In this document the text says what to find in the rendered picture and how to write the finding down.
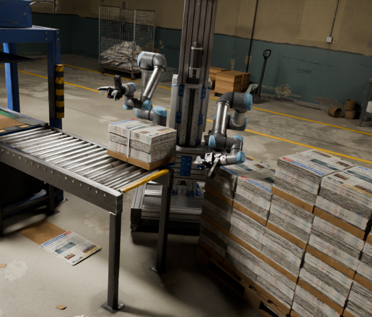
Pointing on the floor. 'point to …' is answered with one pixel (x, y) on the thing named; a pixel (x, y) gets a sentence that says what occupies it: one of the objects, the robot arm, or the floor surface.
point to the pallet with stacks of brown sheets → (228, 81)
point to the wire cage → (124, 51)
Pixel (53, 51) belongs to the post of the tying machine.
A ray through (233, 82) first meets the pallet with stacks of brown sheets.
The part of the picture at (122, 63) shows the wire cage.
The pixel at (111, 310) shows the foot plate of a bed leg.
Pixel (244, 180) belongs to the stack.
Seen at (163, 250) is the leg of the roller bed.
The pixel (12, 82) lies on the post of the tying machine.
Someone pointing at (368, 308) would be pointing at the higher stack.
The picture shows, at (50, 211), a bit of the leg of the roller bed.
